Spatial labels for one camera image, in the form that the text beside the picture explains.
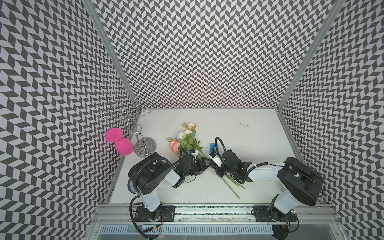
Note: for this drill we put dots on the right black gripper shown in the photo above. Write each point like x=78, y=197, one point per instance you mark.
x=217, y=170

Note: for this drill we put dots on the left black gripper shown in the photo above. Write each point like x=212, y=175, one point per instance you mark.
x=203, y=166

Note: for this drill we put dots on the blue tape dispenser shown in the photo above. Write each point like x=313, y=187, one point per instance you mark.
x=213, y=148

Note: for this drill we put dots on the artificial rose bouquet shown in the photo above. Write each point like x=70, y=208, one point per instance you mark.
x=186, y=140

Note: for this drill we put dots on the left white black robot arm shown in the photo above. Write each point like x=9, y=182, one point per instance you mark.
x=147, y=175

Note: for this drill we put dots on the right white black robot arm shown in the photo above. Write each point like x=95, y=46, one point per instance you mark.
x=303, y=186

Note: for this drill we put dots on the green patterned plate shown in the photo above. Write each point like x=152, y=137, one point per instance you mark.
x=283, y=187

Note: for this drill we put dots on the blue white patterned bowl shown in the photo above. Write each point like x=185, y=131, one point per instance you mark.
x=131, y=187

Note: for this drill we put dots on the pink silicone goblet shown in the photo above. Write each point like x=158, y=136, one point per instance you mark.
x=123, y=145

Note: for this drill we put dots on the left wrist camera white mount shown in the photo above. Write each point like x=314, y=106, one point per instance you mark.
x=194, y=153

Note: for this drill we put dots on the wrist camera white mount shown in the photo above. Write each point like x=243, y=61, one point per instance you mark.
x=194, y=153
x=215, y=158

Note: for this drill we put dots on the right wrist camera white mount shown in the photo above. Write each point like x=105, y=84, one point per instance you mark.
x=215, y=158

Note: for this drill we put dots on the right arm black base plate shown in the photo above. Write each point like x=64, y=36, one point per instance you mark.
x=264, y=213

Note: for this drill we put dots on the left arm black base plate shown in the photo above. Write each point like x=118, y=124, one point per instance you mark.
x=162, y=213

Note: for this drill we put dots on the silver wire jewelry stand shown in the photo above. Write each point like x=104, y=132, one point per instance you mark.
x=126, y=118

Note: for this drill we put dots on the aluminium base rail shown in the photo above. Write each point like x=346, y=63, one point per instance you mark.
x=218, y=214

